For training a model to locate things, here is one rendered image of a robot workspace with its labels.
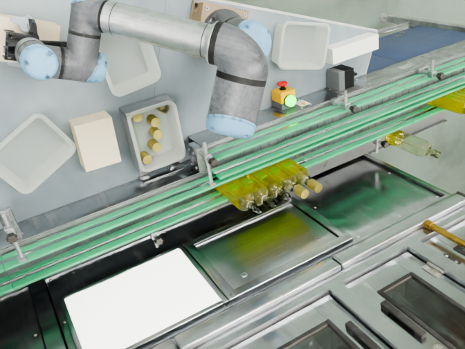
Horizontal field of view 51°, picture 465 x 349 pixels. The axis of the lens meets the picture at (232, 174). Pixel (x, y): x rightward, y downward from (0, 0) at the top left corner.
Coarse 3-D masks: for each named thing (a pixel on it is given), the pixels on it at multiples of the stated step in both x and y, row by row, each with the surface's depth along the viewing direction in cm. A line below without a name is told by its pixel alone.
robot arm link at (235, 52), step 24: (72, 0) 111; (96, 0) 110; (72, 24) 112; (96, 24) 111; (120, 24) 109; (144, 24) 108; (168, 24) 107; (192, 24) 107; (216, 24) 106; (168, 48) 111; (192, 48) 108; (216, 48) 105; (240, 48) 104; (240, 72) 104; (264, 72) 107
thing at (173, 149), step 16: (144, 112) 166; (160, 112) 169; (176, 112) 164; (144, 128) 168; (160, 128) 171; (176, 128) 167; (144, 144) 170; (176, 144) 173; (160, 160) 171; (176, 160) 171
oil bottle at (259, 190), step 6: (240, 180) 171; (246, 180) 171; (252, 180) 170; (246, 186) 167; (252, 186) 167; (258, 186) 166; (264, 186) 165; (252, 192) 164; (258, 192) 163; (264, 192) 163; (258, 198) 163; (258, 204) 165
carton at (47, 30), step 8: (0, 16) 130; (8, 16) 133; (16, 16) 138; (0, 24) 130; (8, 24) 131; (16, 24) 132; (40, 24) 135; (48, 24) 136; (56, 24) 139; (0, 32) 131; (16, 32) 133; (40, 32) 136; (48, 32) 137; (56, 32) 138; (0, 40) 132; (48, 40) 138; (56, 40) 139; (0, 48) 132; (0, 56) 133
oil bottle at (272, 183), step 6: (252, 174) 174; (258, 174) 172; (264, 174) 172; (270, 174) 171; (258, 180) 171; (264, 180) 168; (270, 180) 168; (276, 180) 167; (270, 186) 165; (276, 186) 165; (282, 186) 166; (270, 192) 166
